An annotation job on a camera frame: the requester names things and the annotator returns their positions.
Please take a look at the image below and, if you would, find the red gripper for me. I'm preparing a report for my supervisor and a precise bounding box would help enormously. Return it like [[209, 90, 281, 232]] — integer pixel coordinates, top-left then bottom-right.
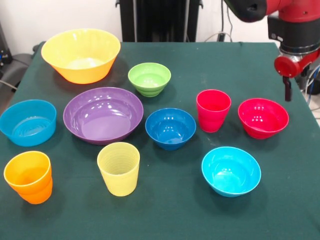
[[274, 48, 320, 102]]

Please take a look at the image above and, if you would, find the large orange bowl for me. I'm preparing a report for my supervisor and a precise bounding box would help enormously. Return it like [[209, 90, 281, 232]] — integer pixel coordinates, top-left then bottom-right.
[[40, 28, 122, 85]]

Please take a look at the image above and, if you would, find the black device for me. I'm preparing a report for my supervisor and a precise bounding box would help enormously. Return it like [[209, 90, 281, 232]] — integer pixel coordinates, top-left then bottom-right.
[[0, 22, 13, 68]]

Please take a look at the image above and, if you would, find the blue ribbed bowl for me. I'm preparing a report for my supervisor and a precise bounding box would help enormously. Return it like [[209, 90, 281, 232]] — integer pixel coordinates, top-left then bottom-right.
[[0, 99, 58, 148]]

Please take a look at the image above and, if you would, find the orange cup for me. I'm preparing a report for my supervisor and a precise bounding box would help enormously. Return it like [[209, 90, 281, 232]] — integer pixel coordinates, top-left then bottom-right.
[[3, 150, 54, 205]]

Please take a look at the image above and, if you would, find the dark blue bowl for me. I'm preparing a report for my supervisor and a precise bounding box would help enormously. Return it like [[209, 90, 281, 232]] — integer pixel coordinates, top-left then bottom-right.
[[144, 107, 197, 151]]

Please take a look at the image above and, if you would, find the cyan bowl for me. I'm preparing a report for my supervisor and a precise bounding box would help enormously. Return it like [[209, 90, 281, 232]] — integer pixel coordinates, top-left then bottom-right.
[[201, 146, 262, 198]]

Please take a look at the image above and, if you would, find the green bowl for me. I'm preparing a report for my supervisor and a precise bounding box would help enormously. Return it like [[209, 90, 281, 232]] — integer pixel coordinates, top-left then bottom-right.
[[127, 62, 172, 98]]

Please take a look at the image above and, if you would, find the large purple bowl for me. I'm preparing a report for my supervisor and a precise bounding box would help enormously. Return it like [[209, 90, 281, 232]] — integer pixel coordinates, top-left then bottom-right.
[[62, 86, 145, 146]]

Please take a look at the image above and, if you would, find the red-pink cup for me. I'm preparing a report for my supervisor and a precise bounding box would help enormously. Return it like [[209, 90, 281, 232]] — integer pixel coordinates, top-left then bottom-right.
[[195, 89, 232, 134]]

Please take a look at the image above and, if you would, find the yellow-green cup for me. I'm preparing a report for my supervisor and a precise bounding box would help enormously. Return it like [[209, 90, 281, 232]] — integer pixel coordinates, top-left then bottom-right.
[[96, 141, 141, 198]]

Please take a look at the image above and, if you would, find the grey pedestal foot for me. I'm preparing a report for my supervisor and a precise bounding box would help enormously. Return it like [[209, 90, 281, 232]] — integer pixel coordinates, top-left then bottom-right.
[[4, 44, 41, 86]]

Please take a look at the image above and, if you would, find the red-pink bowl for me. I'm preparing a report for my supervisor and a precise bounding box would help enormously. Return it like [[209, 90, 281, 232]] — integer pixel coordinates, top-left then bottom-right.
[[237, 97, 290, 140]]

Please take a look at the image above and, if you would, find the dark green tablecloth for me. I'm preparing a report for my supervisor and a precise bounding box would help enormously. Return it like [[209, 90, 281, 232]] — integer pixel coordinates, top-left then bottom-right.
[[0, 41, 320, 240]]

